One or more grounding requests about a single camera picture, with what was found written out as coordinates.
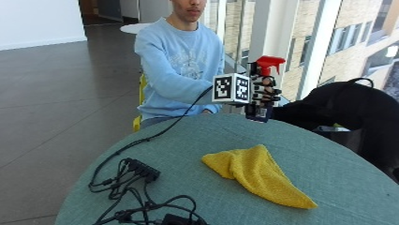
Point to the red-topped spray bottle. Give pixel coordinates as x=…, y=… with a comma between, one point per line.
x=268, y=64

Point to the white marker cube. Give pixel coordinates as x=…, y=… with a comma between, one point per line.
x=232, y=88

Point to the black backpack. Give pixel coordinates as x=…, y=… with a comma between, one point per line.
x=345, y=106

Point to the the person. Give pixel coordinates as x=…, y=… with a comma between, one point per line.
x=179, y=62

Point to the yellow cloth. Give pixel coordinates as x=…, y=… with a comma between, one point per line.
x=257, y=175

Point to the yellow chair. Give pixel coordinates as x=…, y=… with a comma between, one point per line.
x=140, y=103

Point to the white round table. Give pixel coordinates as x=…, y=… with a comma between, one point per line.
x=135, y=28

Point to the black power adapter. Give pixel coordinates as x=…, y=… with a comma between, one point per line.
x=176, y=219

